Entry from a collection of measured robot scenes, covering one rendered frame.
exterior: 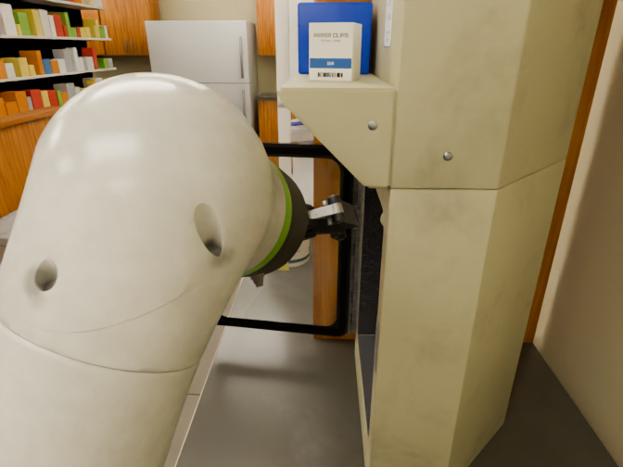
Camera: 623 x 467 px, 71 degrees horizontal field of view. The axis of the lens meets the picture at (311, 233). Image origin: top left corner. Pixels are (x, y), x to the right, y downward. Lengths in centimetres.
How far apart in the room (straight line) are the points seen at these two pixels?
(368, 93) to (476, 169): 13
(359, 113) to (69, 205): 31
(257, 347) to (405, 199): 61
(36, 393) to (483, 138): 41
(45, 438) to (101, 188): 10
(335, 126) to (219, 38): 503
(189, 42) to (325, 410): 501
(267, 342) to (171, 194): 84
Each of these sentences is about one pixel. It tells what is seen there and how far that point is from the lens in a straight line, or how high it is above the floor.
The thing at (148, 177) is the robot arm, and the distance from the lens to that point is 17.
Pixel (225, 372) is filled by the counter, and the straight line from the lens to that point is 94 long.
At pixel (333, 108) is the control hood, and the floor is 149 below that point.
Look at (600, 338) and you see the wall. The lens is 96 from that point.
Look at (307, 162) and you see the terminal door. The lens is 78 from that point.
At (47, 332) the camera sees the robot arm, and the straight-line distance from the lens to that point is 20.
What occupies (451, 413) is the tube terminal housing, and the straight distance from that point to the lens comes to 64.
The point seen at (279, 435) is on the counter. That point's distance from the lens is 81.
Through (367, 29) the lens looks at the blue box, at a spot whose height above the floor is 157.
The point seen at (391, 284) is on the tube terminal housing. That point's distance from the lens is 51.
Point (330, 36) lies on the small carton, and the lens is 52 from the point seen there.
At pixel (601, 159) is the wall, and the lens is 95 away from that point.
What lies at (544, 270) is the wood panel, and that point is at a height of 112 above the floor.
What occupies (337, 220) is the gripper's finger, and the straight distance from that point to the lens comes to 40.
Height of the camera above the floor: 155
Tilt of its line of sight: 23 degrees down
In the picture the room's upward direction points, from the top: straight up
